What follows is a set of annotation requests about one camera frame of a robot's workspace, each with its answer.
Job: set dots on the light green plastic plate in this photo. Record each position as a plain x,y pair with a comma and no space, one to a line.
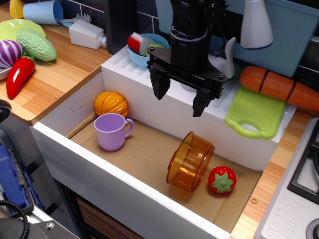
10,28

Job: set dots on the red toy chili pepper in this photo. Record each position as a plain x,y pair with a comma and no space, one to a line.
19,74

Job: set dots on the green toy bitter melon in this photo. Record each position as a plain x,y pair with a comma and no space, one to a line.
36,45

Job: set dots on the purple plastic mug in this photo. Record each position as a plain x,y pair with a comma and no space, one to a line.
112,129

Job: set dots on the red white toy sushi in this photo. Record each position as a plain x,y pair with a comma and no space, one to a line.
139,43

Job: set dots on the white plastic pasta spoon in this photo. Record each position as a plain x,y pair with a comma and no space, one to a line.
68,22

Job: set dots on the white toy bottle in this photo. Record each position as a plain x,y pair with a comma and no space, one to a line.
87,35

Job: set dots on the toy stove top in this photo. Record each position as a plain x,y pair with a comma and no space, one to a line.
293,212

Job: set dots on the red toy tomato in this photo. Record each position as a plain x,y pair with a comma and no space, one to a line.
222,179

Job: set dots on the blue plastic bowl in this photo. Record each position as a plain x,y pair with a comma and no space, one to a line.
142,60

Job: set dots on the blue plastic board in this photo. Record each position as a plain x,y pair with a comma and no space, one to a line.
292,25

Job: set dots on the orange toy carrot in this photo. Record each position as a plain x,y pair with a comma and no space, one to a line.
280,87

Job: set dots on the white sink basin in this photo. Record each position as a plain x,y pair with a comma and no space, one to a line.
130,184

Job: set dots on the light blue plastic cup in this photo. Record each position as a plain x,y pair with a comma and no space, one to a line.
47,12

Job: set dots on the transparent orange plastic pot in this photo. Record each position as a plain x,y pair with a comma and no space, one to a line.
190,162

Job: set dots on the blue clamp tool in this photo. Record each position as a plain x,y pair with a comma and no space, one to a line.
15,181

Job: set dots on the yellow toy corn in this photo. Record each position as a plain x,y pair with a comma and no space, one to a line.
16,9

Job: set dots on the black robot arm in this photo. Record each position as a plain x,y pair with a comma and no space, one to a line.
195,12

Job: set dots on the purple striped toy eggplant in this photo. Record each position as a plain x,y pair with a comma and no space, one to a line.
10,52

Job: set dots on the white toy sink faucet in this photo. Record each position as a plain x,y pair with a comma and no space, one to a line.
225,64

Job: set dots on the orange toy pumpkin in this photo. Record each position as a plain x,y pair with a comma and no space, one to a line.
111,102

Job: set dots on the green plastic cutting board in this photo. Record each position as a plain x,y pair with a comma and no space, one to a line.
254,116

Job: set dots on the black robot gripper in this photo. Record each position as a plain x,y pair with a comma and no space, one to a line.
186,61

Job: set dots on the green toy ball in bowl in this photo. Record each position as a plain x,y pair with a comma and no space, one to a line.
154,45

